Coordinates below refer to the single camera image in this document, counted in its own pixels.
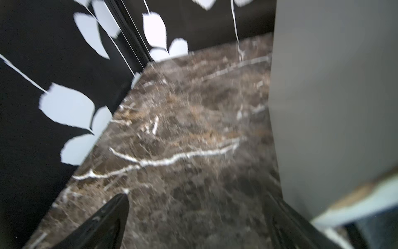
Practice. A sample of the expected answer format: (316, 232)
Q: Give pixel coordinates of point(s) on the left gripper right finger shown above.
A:
(289, 230)

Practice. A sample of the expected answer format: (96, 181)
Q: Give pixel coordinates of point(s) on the white wooden bookshelf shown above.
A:
(334, 113)

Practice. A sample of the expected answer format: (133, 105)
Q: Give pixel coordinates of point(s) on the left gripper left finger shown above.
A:
(103, 230)

